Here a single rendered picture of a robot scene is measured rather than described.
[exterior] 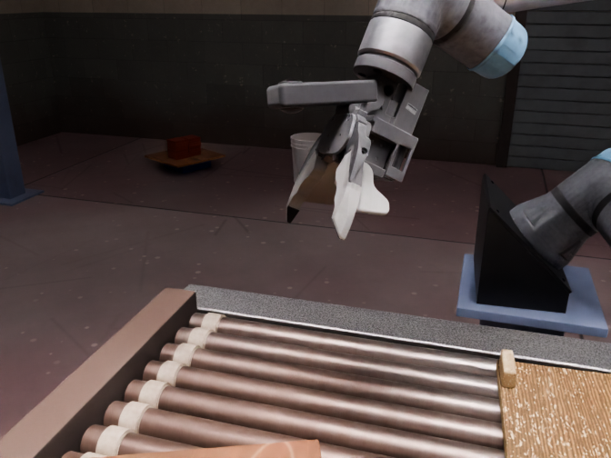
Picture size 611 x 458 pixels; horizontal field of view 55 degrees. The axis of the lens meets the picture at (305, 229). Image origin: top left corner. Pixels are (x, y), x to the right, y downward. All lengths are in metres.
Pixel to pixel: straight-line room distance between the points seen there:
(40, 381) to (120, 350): 1.73
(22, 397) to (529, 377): 2.04
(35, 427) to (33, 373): 1.88
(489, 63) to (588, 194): 0.50
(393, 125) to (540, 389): 0.43
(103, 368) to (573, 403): 0.64
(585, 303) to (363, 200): 0.77
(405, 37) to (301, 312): 0.55
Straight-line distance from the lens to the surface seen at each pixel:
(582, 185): 1.21
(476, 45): 0.74
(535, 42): 5.37
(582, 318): 1.23
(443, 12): 0.70
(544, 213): 1.21
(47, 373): 2.67
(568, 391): 0.90
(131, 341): 0.94
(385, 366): 0.91
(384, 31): 0.67
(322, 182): 0.70
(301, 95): 0.62
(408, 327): 1.02
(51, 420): 0.82
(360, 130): 0.62
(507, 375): 0.86
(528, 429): 0.82
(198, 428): 0.81
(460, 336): 1.01
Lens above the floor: 1.44
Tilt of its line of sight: 22 degrees down
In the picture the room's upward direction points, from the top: straight up
